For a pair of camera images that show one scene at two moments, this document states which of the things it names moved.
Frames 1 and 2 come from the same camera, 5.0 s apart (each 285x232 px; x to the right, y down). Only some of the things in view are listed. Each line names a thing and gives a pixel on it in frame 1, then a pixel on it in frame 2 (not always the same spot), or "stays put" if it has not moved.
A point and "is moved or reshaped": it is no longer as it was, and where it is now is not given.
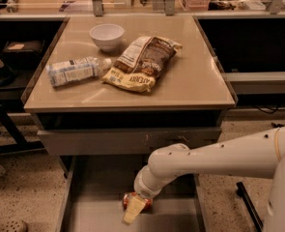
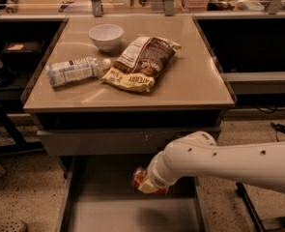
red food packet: [127, 200] is moved or reshaped
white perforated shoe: [12, 225] stays put
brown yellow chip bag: [142, 61] stays put
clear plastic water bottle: [66, 72] stays put
